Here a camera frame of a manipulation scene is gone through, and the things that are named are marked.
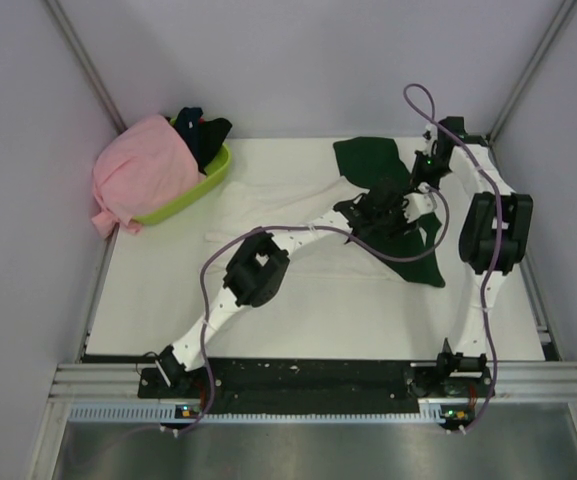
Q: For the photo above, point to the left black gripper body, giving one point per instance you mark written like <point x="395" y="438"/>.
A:
<point x="388" y="223"/>

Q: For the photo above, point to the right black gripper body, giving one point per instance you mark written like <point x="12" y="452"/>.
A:
<point x="426" y="170"/>

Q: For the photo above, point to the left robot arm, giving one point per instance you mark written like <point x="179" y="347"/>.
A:
<point x="255" y="272"/>

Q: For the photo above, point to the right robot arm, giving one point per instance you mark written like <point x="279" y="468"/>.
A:
<point x="494" y="235"/>

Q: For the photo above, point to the lime green plastic basket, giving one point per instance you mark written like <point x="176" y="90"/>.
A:
<point x="216" y="172"/>

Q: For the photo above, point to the black t shirt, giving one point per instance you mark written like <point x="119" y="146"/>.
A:
<point x="211" y="135"/>

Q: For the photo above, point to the navy blue t shirt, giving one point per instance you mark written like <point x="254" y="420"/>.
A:
<point x="187" y="126"/>

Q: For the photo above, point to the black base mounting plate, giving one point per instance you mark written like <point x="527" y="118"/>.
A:
<point x="309" y="387"/>

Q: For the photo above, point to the pink t shirt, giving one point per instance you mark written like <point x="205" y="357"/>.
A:
<point x="142" y="170"/>

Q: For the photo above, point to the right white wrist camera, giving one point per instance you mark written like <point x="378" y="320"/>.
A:
<point x="430" y="134"/>

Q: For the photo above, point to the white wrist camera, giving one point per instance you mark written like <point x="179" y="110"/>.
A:
<point x="419" y="204"/>
<point x="430" y="134"/>

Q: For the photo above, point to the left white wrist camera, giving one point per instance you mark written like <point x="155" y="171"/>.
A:
<point x="419" y="204"/>

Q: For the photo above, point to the right aluminium table edge rail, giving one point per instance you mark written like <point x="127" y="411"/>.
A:
<point x="520" y="320"/>

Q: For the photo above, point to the right aluminium corner post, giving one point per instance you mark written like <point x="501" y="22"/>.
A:
<point x="555" y="28"/>

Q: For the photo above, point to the aluminium corner post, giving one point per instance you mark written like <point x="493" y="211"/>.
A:
<point x="80" y="55"/>
<point x="555" y="28"/>

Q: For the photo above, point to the aluminium frame rail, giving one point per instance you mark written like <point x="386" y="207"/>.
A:
<point x="517" y="382"/>

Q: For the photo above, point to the left aluminium corner post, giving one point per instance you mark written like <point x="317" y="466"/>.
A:
<point x="80" y="55"/>

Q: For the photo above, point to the grey slotted cable duct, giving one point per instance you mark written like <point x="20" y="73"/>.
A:
<point x="181" y="414"/>

